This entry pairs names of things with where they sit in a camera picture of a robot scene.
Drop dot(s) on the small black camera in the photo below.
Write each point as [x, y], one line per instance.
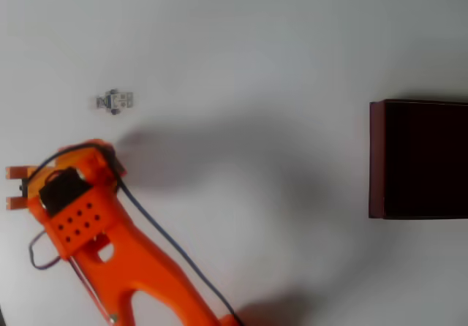
[22, 188]

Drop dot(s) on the dark red open box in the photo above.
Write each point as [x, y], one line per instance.
[420, 161]

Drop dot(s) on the light orange camera mount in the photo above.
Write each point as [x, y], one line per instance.
[15, 172]

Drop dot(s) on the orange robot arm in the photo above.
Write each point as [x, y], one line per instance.
[146, 267]

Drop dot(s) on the small grey toy figure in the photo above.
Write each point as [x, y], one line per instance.
[116, 101]

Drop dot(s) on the orange gripper with servo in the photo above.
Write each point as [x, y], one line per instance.
[105, 161]

